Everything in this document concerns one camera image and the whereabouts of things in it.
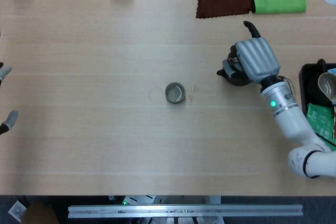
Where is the silver and black left robot hand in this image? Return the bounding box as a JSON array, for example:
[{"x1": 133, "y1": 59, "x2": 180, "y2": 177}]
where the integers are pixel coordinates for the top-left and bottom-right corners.
[{"x1": 0, "y1": 62, "x2": 19, "y2": 135}]

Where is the silver and black right robot hand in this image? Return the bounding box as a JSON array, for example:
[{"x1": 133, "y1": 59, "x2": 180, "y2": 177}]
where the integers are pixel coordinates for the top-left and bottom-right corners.
[{"x1": 222, "y1": 20, "x2": 281, "y2": 84}]

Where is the black teapot with wire handle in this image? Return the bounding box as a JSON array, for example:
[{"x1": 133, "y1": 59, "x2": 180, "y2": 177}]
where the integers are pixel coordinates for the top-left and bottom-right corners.
[{"x1": 216, "y1": 45, "x2": 253, "y2": 87}]

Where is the dark ceramic tea cup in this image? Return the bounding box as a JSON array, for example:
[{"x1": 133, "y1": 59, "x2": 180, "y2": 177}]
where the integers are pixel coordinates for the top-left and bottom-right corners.
[{"x1": 164, "y1": 82, "x2": 186, "y2": 105}]

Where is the black plastic tray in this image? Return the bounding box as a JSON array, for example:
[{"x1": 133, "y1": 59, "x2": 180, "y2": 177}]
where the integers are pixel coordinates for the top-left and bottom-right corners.
[{"x1": 298, "y1": 58, "x2": 336, "y2": 114}]

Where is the dark pitcher with beige inside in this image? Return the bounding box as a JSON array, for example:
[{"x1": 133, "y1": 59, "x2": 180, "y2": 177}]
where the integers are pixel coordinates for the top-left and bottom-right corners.
[{"x1": 308, "y1": 71, "x2": 336, "y2": 106}]

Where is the small green tea packet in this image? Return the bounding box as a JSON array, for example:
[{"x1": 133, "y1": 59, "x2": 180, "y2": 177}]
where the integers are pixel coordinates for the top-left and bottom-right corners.
[{"x1": 306, "y1": 102, "x2": 336, "y2": 151}]

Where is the white floor socket box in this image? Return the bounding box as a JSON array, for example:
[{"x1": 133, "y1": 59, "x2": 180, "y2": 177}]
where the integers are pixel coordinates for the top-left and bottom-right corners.
[{"x1": 7, "y1": 200, "x2": 27, "y2": 221}]

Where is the brown rounded seat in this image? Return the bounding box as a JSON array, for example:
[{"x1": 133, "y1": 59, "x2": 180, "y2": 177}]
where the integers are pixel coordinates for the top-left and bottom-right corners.
[{"x1": 20, "y1": 201, "x2": 61, "y2": 224}]

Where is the aluminium profile rail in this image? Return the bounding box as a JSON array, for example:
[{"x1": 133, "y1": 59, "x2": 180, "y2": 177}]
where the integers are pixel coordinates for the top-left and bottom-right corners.
[{"x1": 67, "y1": 203, "x2": 304, "y2": 219}]

